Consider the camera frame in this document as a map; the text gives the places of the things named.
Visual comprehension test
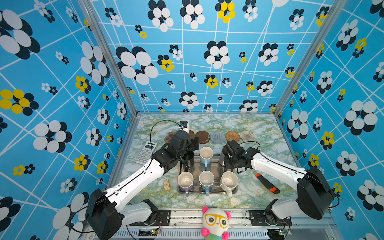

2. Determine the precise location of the woven rattan coaster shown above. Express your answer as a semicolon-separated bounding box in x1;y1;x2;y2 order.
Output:
225;131;241;142

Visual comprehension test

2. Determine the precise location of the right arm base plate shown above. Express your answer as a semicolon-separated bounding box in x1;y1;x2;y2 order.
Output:
246;210;293;227

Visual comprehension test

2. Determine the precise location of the dark round wooden coaster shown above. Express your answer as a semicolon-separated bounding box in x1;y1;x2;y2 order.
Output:
189;130;195;139

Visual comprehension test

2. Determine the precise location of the paw shaped wooden coaster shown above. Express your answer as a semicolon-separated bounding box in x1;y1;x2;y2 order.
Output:
164;132;176;144

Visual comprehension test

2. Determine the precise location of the white mug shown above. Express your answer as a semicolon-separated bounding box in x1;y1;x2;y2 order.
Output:
220;171;239;198

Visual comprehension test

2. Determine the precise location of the light blue mug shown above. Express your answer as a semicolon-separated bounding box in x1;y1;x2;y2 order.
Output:
199;147;214;168
199;171;215;197

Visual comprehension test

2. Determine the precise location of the black mug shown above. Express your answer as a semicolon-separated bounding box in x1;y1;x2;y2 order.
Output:
181;151;195;172

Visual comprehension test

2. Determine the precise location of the light blue mug front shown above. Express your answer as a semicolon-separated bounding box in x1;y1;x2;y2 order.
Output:
199;171;215;197

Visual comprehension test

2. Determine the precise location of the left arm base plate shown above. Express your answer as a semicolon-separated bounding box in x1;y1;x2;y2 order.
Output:
132;210;171;226

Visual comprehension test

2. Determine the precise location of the small wooden block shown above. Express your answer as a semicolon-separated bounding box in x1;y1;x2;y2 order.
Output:
163;180;171;191

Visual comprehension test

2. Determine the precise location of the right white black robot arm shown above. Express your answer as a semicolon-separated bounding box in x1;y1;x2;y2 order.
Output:
223;140;337;225

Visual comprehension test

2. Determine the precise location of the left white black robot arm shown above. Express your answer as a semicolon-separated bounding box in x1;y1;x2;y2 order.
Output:
85;130;199;240

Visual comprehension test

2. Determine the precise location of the embroidered white fabric coaster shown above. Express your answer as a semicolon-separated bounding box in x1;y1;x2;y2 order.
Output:
240;131;255;142

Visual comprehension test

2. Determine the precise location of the panda plush toy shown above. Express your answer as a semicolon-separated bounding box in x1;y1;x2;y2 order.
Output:
202;207;231;240

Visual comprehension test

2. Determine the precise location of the aluminium front rail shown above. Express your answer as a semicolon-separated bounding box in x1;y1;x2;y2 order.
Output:
80;208;343;240

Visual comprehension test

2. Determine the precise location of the purple mug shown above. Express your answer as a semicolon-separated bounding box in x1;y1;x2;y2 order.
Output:
178;172;194;197

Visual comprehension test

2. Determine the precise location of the grey blue crochet coaster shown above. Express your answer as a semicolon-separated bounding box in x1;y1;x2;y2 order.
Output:
210;132;226;144

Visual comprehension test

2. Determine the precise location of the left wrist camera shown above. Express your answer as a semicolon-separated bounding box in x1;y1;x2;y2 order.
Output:
179;121;190;133

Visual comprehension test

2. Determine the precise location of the stainless steel cup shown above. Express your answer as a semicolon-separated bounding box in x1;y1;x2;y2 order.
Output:
218;153;225;167

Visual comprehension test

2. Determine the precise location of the metal serving tray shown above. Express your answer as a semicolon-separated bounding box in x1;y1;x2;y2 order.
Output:
177;152;240;197

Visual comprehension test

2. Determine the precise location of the black orange utility knife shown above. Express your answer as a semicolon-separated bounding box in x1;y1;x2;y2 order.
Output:
255;173;281;195

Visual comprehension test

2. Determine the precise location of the scratched round wooden coaster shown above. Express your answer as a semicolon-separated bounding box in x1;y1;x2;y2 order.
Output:
195;131;211;144

